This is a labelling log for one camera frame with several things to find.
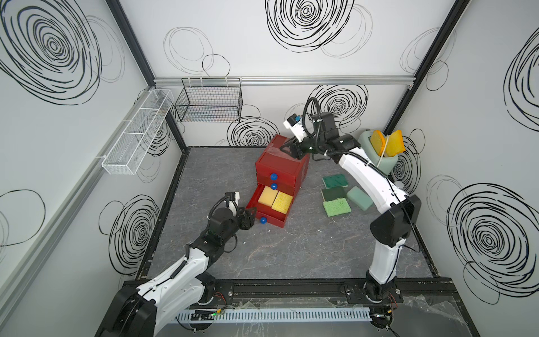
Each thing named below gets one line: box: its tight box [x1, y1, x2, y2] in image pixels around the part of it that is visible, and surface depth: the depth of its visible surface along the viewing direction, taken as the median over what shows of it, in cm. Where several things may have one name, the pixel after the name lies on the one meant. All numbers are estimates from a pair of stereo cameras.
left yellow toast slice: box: [370, 129, 386, 157], surface depth 96 cm
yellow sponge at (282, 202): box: [271, 190, 294, 215], surface depth 97 cm
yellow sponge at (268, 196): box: [258, 185, 279, 208], surface depth 98 cm
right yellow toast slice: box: [386, 129, 406, 158], surface depth 97 cm
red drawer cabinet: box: [246, 134, 311, 217], surface depth 91 cm
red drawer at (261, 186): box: [249, 181, 296, 202], surface depth 98 cm
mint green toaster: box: [357, 129, 399, 176], surface depth 98 cm
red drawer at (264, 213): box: [245, 182, 295, 229], surface depth 96 cm
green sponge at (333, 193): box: [320, 186, 346, 202], surface depth 101 cm
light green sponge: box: [322, 197, 352, 218], surface depth 96 cm
